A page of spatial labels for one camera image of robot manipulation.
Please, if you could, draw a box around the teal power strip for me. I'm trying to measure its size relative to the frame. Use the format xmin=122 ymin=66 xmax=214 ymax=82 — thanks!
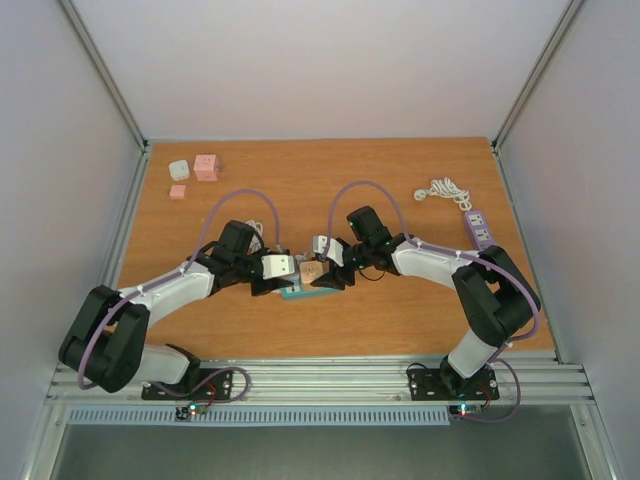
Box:
xmin=280 ymin=285 xmax=338 ymax=301

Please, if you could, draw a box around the small pink plug adapter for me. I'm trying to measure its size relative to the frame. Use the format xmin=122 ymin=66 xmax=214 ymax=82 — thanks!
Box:
xmin=169 ymin=184 xmax=187 ymax=200

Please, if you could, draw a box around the large pink cube plug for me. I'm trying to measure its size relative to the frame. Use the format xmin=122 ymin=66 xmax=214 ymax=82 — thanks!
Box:
xmin=193 ymin=154 xmax=220 ymax=182

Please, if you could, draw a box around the white plug adapter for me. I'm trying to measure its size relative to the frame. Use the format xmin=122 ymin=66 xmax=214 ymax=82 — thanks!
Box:
xmin=168 ymin=159 xmax=190 ymax=182

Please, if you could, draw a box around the purple power strip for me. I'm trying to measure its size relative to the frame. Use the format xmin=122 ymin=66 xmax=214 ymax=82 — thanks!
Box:
xmin=463 ymin=210 xmax=496 ymax=251

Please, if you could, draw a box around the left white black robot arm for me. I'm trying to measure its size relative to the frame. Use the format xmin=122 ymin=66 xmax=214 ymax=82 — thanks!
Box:
xmin=58 ymin=220 xmax=296 ymax=398

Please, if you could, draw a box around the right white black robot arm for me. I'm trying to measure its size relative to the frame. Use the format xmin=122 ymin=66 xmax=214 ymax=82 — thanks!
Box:
xmin=312 ymin=206 xmax=541 ymax=398

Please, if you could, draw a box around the wooden cube plug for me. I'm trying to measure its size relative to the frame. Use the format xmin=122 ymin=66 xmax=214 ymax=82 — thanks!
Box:
xmin=299 ymin=260 xmax=325 ymax=291

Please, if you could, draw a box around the left small circuit board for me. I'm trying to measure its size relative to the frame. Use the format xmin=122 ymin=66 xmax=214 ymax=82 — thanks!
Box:
xmin=174 ymin=403 xmax=208 ymax=421

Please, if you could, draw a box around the small circuit board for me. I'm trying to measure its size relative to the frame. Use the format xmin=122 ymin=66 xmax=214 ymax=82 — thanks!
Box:
xmin=449 ymin=403 xmax=486 ymax=418
xmin=174 ymin=403 xmax=208 ymax=421

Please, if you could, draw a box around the right small circuit board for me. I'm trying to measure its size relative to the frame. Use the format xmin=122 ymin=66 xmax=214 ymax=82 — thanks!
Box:
xmin=449 ymin=403 xmax=486 ymax=418

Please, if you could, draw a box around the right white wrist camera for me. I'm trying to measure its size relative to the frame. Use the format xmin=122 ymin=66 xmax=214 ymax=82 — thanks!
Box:
xmin=311 ymin=235 xmax=344 ymax=267

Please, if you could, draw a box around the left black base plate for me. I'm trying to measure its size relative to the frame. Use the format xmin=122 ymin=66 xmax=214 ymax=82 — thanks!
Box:
xmin=141 ymin=368 xmax=234 ymax=401

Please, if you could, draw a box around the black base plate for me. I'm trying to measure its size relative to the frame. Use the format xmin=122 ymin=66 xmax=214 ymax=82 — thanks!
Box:
xmin=405 ymin=364 xmax=500 ymax=402
xmin=141 ymin=368 xmax=234 ymax=401

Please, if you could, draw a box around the white coiled strip cable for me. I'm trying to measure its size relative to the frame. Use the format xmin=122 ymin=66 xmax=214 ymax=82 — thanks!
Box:
xmin=412 ymin=177 xmax=474 ymax=211

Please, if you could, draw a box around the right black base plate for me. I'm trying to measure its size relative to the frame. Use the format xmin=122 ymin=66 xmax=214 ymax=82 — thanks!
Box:
xmin=405 ymin=364 xmax=500 ymax=402

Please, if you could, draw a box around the aluminium front rail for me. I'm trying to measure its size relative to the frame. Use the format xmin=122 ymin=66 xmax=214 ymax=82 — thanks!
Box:
xmin=45 ymin=360 xmax=596 ymax=406

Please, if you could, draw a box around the blue slotted cable duct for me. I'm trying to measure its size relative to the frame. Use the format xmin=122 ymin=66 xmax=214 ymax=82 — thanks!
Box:
xmin=67 ymin=405 xmax=450 ymax=427

